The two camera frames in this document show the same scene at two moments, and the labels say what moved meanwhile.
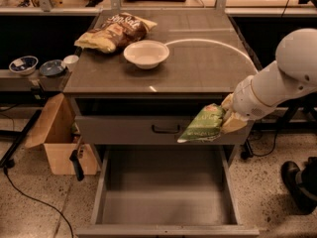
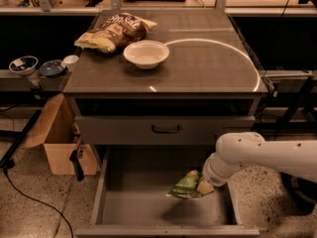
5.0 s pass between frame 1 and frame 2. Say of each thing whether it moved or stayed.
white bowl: stayed
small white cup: stayed
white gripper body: moved
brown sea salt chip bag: stayed
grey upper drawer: stayed
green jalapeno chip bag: moved
